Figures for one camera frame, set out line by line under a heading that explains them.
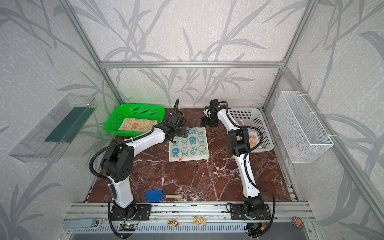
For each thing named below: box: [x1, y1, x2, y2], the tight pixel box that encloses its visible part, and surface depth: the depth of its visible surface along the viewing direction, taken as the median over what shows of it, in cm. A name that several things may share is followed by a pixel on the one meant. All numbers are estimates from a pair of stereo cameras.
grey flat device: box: [63, 218, 104, 230], surface depth 70 cm
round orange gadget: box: [292, 216, 304, 229], surface depth 72 cm
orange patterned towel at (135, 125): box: [118, 118, 159, 132], surface depth 110 cm
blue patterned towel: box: [169, 127, 210, 163], surface depth 98 cm
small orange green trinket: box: [167, 218, 180, 227], surface depth 72 cm
